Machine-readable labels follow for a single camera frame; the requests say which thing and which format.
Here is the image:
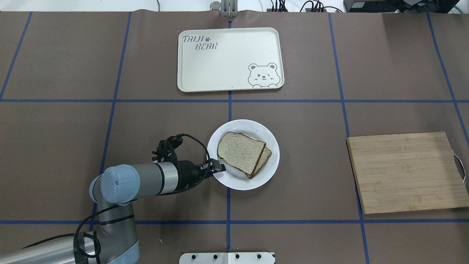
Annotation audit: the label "aluminium frame post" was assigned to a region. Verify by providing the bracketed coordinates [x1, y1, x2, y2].
[220, 0, 239, 17]

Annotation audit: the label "small metal cylinder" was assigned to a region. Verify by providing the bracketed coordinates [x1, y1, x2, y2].
[209, 1, 222, 11]

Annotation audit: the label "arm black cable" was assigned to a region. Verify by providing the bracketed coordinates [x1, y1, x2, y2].
[22, 133, 213, 264]

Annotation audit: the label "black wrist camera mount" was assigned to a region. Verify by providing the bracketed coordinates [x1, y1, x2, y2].
[151, 135, 183, 164]

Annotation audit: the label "wooden cutting board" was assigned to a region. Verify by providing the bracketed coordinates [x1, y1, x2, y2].
[346, 132, 468, 215]

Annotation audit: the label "cream bear tray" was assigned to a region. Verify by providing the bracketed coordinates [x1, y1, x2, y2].
[177, 27, 285, 92]

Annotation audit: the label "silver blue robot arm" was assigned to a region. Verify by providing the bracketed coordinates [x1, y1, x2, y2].
[1, 159, 226, 264]

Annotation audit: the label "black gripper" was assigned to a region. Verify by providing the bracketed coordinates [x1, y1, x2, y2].
[177, 158, 226, 192]

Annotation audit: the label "black laptop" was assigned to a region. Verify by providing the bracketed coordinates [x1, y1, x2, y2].
[343, 0, 459, 14]

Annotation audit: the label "metal cutting board handle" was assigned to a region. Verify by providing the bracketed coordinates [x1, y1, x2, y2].
[452, 150, 466, 182]

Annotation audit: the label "white round plate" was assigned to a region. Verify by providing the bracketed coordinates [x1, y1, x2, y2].
[207, 119, 280, 191]

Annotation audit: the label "black orange usb hub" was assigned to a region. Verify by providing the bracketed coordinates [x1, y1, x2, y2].
[266, 0, 326, 13]

